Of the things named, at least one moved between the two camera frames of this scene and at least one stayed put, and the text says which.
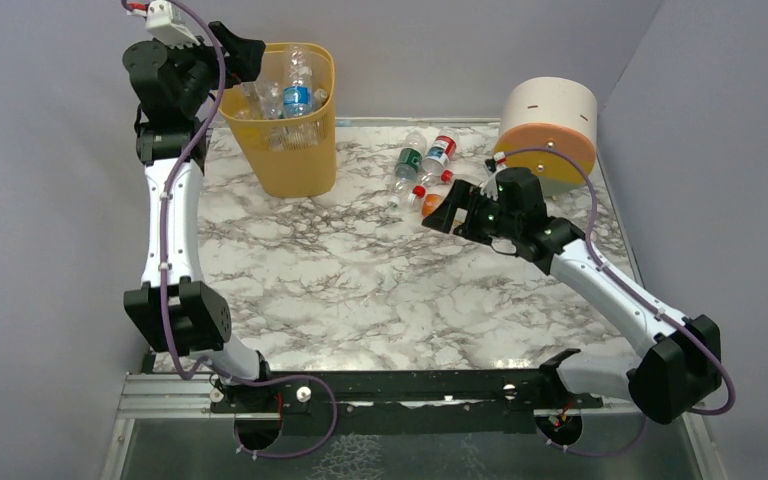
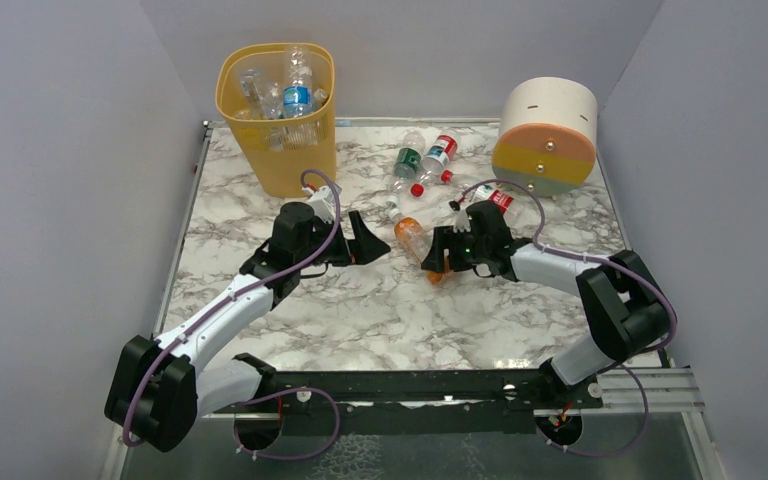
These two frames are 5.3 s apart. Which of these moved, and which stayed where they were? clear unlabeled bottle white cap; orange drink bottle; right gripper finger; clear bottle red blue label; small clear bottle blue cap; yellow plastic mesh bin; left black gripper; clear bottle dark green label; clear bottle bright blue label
Moved: left black gripper; orange drink bottle; right gripper finger
Stayed: clear bottle dark green label; clear bottle bright blue label; small clear bottle blue cap; clear unlabeled bottle white cap; clear bottle red blue label; yellow plastic mesh bin
